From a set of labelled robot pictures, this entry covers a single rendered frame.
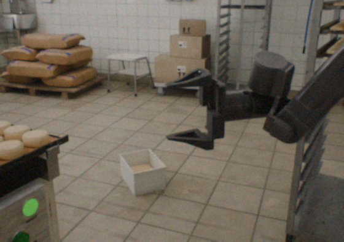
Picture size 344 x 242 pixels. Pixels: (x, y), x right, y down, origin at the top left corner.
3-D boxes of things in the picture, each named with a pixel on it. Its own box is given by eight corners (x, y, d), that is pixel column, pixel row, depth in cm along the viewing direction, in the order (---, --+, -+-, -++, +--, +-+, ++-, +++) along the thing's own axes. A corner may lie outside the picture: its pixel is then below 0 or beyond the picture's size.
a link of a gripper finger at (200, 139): (161, 106, 66) (208, 102, 68) (162, 142, 68) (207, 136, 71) (171, 117, 60) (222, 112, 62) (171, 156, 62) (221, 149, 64)
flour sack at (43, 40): (17, 48, 436) (15, 34, 430) (38, 43, 474) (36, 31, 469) (70, 50, 418) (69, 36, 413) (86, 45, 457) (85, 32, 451)
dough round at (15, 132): (26, 142, 71) (24, 132, 71) (0, 142, 71) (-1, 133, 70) (34, 132, 76) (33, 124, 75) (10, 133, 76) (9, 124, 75)
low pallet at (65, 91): (-7, 91, 445) (-8, 83, 442) (35, 78, 517) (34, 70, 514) (75, 101, 409) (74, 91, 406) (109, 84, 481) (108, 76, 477)
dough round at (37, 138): (43, 148, 68) (42, 139, 68) (18, 147, 69) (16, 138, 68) (53, 138, 73) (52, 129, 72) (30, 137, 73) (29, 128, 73)
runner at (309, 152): (308, 163, 151) (308, 157, 150) (301, 162, 152) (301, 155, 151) (330, 120, 203) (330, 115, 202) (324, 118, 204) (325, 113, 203)
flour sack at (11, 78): (27, 85, 430) (26, 74, 425) (0, 83, 443) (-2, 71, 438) (62, 73, 495) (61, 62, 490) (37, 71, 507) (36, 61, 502)
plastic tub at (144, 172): (120, 175, 243) (118, 154, 237) (150, 169, 251) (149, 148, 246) (134, 197, 217) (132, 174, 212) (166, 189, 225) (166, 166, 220)
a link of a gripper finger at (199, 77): (160, 69, 64) (209, 66, 66) (161, 107, 66) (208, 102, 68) (170, 77, 58) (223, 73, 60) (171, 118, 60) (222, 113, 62)
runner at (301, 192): (303, 199, 157) (303, 194, 156) (296, 198, 158) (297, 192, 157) (325, 148, 209) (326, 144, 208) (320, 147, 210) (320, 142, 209)
